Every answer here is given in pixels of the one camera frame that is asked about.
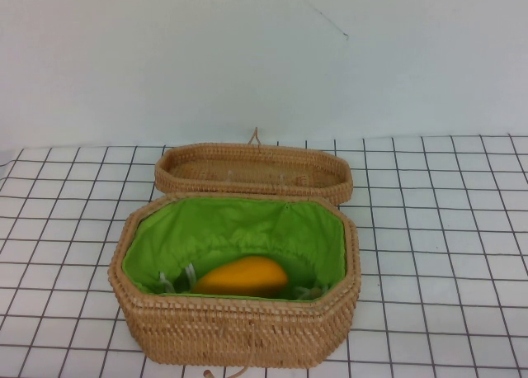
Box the green fabric basket liner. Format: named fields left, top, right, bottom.
left=121, top=196, right=347, bottom=303

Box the white liner drawstring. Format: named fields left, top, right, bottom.
left=158, top=262, right=198, bottom=295

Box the woven rattan basket body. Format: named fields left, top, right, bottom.
left=109, top=191, right=363, bottom=365

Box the tan basket closure cord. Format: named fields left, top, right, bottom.
left=200, top=322, right=259, bottom=378

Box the woven rattan basket lid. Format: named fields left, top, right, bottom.
left=154, top=143, right=354, bottom=208

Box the white drawstring with wooden bead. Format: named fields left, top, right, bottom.
left=290, top=284, right=331, bottom=303

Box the white black-grid tablecloth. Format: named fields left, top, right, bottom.
left=0, top=134, right=528, bottom=378

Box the yellow toy mango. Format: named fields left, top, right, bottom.
left=190, top=257, right=289, bottom=295

